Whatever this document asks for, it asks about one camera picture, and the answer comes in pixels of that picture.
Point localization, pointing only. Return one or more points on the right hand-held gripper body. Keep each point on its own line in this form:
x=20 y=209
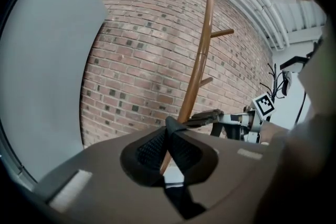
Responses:
x=263 y=107

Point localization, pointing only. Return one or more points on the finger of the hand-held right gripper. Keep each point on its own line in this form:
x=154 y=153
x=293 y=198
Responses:
x=206 y=118

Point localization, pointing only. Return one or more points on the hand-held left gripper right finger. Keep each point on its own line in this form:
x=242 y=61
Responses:
x=241 y=181

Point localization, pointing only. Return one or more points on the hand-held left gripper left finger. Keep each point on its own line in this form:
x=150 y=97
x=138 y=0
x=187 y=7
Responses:
x=92 y=186

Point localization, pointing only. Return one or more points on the black bag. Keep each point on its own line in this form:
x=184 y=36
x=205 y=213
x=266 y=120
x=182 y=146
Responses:
x=181 y=149

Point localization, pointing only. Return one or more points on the wooden coat rack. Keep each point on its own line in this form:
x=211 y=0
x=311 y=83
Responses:
x=203 y=47

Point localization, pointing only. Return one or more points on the person's right forearm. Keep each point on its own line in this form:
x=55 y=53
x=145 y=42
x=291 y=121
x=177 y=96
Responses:
x=273 y=131

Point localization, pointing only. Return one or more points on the black monitor screen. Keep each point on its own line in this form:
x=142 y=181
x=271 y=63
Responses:
x=294 y=62

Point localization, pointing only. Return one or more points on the beige shirt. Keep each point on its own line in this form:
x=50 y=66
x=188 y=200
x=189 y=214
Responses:
x=315 y=144

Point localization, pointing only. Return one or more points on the grey metal cabinet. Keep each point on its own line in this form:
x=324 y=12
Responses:
x=44 y=60

